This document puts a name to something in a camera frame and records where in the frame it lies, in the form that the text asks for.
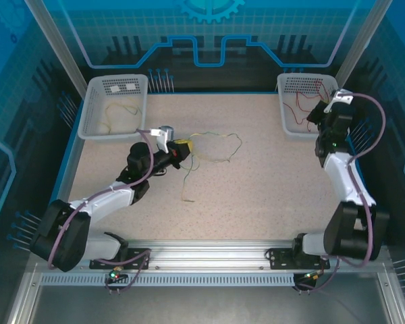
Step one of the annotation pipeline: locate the thin red wire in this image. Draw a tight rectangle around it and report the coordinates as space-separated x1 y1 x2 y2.
313 79 331 102
282 101 300 125
295 90 320 112

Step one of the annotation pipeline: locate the plain white plastic basket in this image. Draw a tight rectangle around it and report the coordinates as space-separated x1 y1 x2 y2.
276 73 351 142

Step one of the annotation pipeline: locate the white basket with stickers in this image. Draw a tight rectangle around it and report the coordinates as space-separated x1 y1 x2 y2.
77 74 149 142

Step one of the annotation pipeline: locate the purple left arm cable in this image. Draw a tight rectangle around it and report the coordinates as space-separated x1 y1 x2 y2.
47 129 155 292

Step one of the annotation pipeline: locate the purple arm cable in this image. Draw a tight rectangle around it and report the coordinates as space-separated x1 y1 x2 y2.
47 129 155 292
293 93 388 293

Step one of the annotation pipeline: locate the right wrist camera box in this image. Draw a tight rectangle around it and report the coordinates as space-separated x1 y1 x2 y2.
323 88 354 113

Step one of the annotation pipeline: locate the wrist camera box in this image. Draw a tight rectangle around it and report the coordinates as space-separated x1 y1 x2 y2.
323 88 354 113
149 125 175 153

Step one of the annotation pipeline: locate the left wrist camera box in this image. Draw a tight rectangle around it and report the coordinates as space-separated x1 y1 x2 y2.
149 125 175 153

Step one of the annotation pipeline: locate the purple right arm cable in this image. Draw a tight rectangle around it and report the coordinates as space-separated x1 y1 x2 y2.
293 93 388 293

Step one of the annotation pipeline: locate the aluminium corner post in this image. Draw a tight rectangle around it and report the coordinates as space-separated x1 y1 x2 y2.
333 0 396 89
23 0 89 92

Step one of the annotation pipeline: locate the aluminium rail beam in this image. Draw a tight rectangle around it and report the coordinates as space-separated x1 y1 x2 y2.
30 238 391 271

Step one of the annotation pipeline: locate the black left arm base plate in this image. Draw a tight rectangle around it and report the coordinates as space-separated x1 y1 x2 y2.
89 248 152 270

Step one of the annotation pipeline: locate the slotted grey cable duct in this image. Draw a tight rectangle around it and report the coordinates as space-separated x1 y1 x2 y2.
39 273 297 288

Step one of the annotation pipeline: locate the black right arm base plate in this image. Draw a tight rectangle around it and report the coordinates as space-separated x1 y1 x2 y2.
268 248 331 270

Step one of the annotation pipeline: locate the grey metal frame panel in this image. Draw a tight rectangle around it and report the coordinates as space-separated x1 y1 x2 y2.
6 262 405 324

